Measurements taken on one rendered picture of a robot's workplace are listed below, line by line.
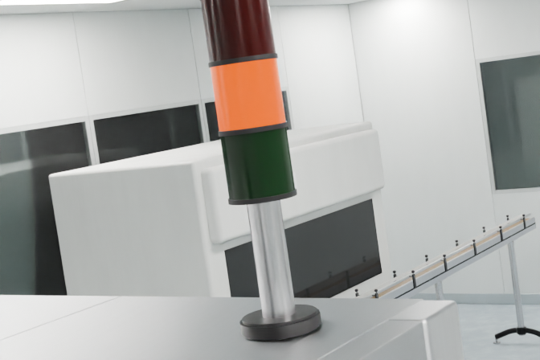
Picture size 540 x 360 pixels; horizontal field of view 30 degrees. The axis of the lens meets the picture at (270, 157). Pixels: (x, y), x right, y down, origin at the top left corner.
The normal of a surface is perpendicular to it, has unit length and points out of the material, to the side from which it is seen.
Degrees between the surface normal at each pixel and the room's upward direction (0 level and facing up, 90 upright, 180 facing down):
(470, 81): 90
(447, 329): 90
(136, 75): 90
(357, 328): 0
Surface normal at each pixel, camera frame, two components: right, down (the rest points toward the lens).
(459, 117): -0.57, 0.14
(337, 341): -0.14, -0.99
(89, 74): 0.81, -0.07
